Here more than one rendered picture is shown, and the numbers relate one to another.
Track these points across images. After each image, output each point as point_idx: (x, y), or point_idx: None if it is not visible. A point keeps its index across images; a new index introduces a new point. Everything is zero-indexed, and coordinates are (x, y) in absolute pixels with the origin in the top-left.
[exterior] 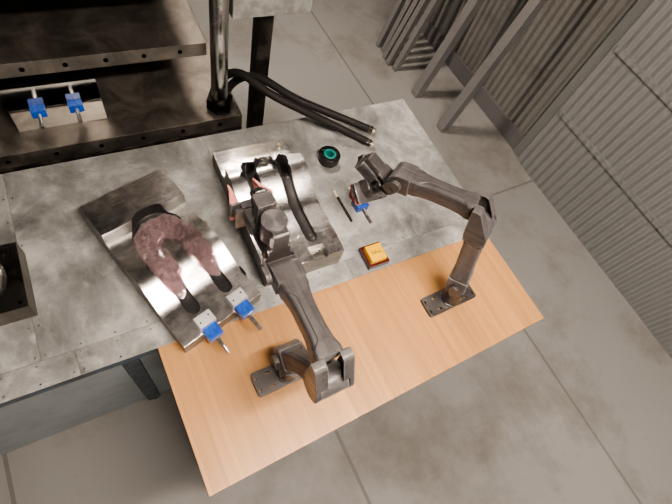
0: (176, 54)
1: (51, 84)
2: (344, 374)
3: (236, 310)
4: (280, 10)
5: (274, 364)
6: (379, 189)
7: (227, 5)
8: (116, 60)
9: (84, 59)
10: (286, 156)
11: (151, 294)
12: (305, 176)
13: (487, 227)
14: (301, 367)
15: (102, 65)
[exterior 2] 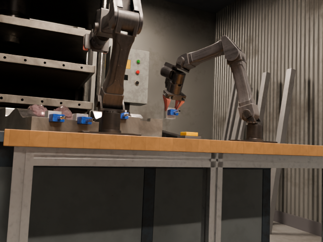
0: (77, 105)
1: (11, 107)
2: (133, 5)
3: (78, 118)
4: (131, 100)
5: (97, 99)
6: (175, 73)
7: (104, 76)
8: (47, 102)
9: (32, 98)
10: (128, 111)
11: (22, 111)
12: (139, 116)
13: (235, 45)
14: (112, 50)
15: (39, 103)
